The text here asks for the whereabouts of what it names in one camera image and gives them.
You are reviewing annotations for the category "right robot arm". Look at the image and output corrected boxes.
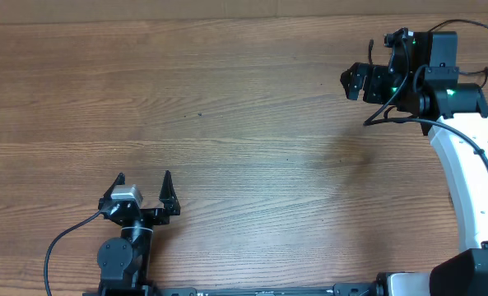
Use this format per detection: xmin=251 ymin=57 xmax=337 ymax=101
xmin=340 ymin=28 xmax=488 ymax=295

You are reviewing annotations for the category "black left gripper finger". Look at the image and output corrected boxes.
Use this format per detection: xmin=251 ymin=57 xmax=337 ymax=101
xmin=102 ymin=172 xmax=125 ymax=201
xmin=159 ymin=170 xmax=180 ymax=210

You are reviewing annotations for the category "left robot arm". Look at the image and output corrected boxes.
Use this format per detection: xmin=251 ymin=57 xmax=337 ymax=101
xmin=96 ymin=171 xmax=181 ymax=295

